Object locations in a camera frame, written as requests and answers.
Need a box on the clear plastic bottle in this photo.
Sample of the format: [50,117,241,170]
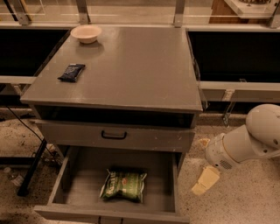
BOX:
[3,167,24,187]

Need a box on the dark blue snack bag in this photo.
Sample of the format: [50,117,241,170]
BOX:
[59,64,86,82]

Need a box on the black cable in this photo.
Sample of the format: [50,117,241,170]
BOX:
[0,84,60,167]

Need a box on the closed grey top drawer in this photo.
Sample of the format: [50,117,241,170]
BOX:
[36,120,194,152]

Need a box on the cream round bowl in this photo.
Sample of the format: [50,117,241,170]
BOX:
[70,24,102,44]

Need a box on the wooden cabinet in background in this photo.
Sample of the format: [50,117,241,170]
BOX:
[209,0,277,24]

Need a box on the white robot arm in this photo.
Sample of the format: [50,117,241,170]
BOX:
[191,104,280,195]

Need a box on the black drawer handle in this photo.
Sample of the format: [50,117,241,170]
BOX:
[101,130,127,140]

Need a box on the open grey middle drawer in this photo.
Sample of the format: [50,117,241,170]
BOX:
[35,147,189,224]

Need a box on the green jalapeno chip bag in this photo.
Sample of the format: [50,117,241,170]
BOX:
[100,170,147,203]

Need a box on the black table leg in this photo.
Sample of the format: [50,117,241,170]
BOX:
[17,139,46,197]

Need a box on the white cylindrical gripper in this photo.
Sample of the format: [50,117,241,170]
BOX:
[192,133,234,195]

